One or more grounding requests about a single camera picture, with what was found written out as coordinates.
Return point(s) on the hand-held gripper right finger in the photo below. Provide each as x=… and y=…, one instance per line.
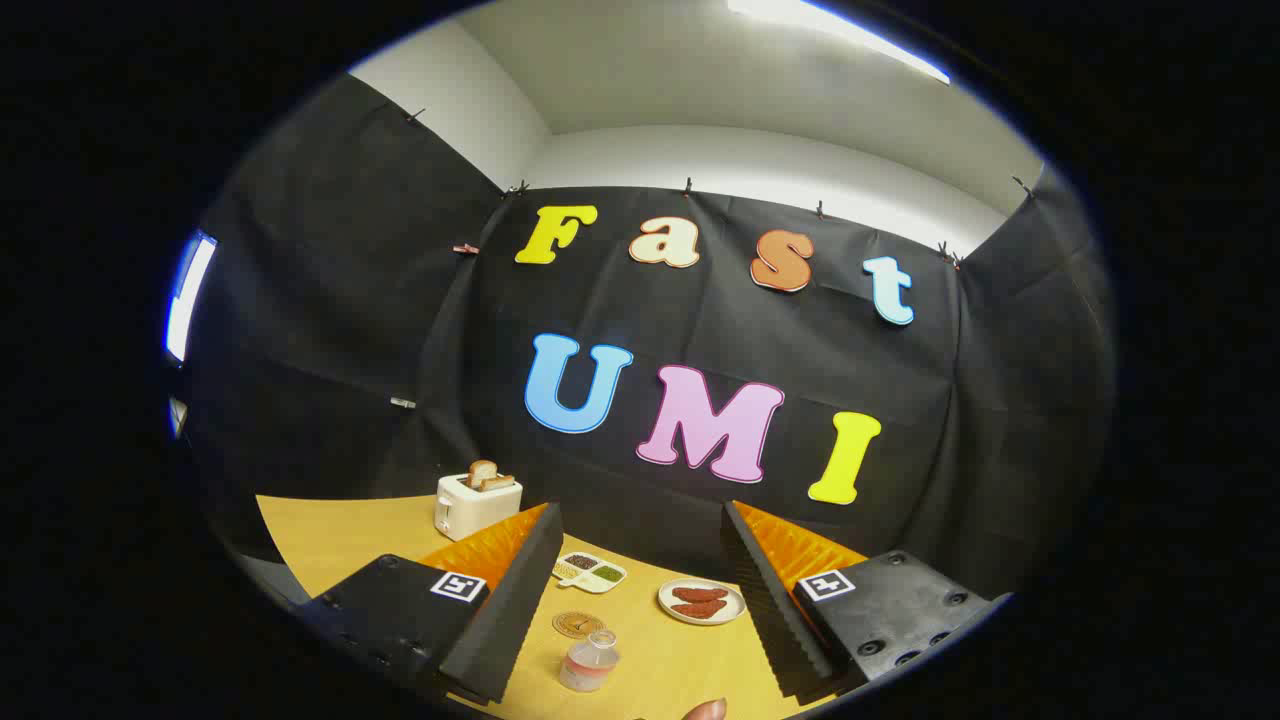
x=770, y=600

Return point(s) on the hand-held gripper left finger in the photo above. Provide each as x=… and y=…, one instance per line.
x=510, y=610

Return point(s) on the round wooden coaster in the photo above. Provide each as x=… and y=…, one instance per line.
x=575, y=624

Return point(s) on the clear plastic juice bottle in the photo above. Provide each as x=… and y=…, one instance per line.
x=588, y=665

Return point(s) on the red meat patty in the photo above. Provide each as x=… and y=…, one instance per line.
x=700, y=593
x=698, y=608

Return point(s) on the white divided grain dish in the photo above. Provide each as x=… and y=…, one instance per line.
x=590, y=572

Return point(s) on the white round plate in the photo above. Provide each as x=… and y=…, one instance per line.
x=668, y=605

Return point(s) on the white toaster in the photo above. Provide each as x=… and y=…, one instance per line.
x=475, y=508

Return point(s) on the toast slice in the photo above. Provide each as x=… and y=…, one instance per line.
x=481, y=472
x=500, y=483

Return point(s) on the wooden table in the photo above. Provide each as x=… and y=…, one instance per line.
x=340, y=530

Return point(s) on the black backdrop cloth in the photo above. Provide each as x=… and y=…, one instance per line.
x=450, y=330

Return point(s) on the bright white panel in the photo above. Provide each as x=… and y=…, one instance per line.
x=190, y=295

